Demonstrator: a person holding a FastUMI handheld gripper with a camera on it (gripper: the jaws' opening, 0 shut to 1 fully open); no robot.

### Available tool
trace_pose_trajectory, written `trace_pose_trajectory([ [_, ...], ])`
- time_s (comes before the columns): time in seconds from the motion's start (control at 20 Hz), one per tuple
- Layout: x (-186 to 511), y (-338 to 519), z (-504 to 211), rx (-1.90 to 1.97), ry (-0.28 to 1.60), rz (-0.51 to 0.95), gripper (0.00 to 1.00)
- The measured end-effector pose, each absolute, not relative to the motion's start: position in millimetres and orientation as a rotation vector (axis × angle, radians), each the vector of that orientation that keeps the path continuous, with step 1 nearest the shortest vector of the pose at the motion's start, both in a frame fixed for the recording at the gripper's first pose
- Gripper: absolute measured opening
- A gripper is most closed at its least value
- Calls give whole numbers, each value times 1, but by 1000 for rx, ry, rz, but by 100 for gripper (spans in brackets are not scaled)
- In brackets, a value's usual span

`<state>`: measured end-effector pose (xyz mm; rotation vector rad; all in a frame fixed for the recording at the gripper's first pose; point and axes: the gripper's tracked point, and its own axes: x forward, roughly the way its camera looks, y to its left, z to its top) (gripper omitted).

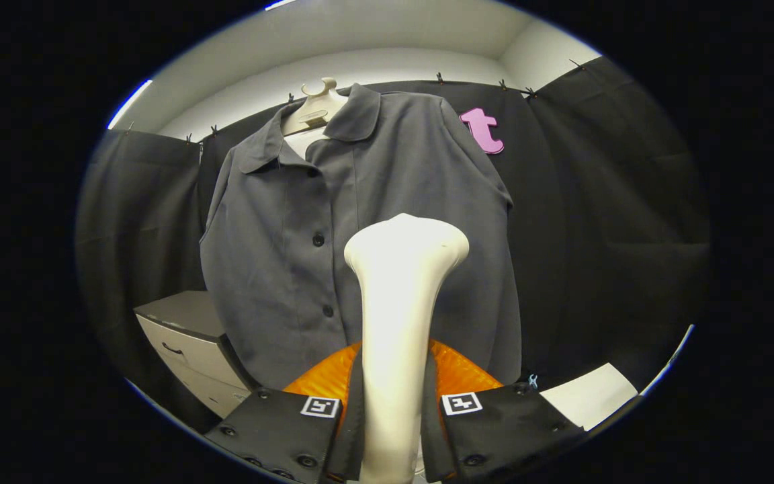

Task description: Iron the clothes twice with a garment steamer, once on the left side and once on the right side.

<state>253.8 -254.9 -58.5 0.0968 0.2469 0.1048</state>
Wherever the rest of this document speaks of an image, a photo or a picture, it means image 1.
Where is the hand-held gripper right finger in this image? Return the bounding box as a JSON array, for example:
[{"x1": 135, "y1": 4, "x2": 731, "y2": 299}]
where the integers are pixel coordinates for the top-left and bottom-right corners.
[{"x1": 421, "y1": 339, "x2": 586, "y2": 483}]

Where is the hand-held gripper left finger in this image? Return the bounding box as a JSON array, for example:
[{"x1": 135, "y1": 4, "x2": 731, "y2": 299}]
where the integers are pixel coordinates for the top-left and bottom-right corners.
[{"x1": 202, "y1": 341, "x2": 366, "y2": 484}]

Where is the white garment steamer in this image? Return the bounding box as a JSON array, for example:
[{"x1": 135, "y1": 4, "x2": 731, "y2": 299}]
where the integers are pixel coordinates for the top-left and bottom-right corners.
[{"x1": 344, "y1": 213, "x2": 470, "y2": 484}]

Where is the dark grey button shirt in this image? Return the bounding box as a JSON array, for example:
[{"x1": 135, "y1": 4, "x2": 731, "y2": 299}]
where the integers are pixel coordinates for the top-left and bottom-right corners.
[{"x1": 199, "y1": 83, "x2": 523, "y2": 391}]

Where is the white table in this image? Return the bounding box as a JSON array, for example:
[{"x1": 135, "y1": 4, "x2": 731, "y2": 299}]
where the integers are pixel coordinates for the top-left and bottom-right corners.
[{"x1": 538, "y1": 363, "x2": 640, "y2": 431}]

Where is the grey drawer cabinet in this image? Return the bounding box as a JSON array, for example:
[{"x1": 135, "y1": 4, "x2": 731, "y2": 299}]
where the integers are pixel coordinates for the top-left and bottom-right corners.
[{"x1": 133, "y1": 290, "x2": 257, "y2": 419}]

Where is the white mannequin torso stand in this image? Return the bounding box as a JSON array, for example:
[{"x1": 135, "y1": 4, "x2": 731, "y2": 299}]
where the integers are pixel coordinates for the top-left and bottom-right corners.
[{"x1": 282, "y1": 77, "x2": 349, "y2": 161}]

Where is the row of black cloth clips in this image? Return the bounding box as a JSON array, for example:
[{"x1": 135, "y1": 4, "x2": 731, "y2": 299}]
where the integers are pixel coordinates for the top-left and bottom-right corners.
[{"x1": 125, "y1": 59, "x2": 586, "y2": 143}]

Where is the narrow ceiling light panel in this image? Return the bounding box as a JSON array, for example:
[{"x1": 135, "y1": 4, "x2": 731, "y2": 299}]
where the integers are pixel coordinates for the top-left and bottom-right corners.
[{"x1": 106, "y1": 79, "x2": 154, "y2": 130}]

